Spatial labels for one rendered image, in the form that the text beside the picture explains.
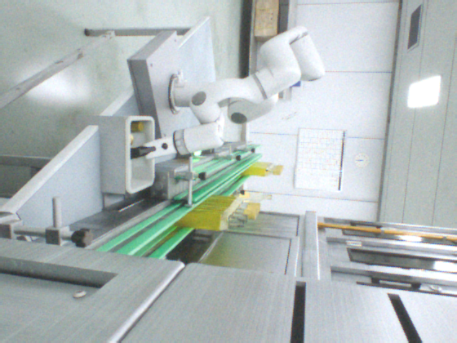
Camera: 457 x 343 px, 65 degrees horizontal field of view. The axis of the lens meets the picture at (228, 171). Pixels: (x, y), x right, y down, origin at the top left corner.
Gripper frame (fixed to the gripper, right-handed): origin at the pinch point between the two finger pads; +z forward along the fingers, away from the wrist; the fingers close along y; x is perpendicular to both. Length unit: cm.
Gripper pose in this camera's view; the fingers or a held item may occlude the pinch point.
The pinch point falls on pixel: (134, 153)
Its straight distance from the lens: 114.9
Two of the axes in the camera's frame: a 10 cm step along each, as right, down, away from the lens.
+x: -2.2, -9.7, -1.2
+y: 2.3, -1.7, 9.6
